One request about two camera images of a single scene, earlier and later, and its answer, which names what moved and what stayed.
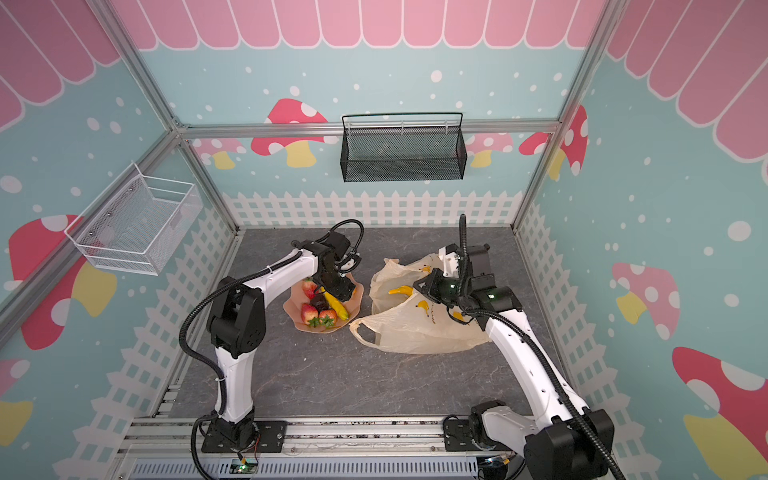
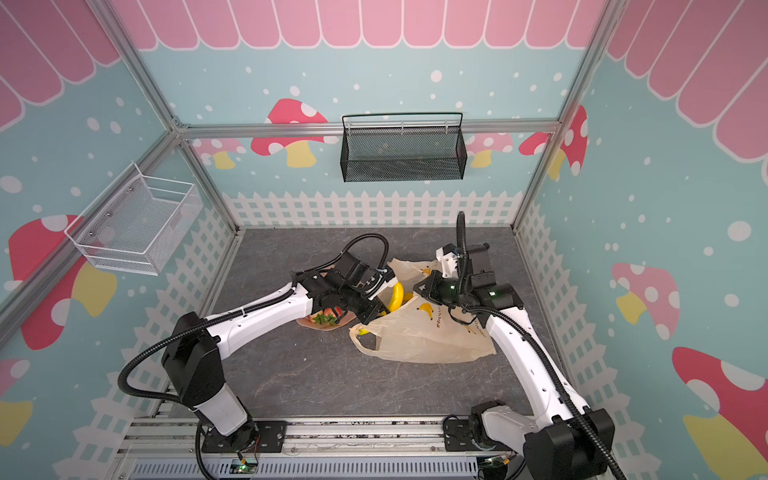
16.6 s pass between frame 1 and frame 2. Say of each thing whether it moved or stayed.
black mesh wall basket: stayed
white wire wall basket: stayed
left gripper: moved
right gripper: stayed
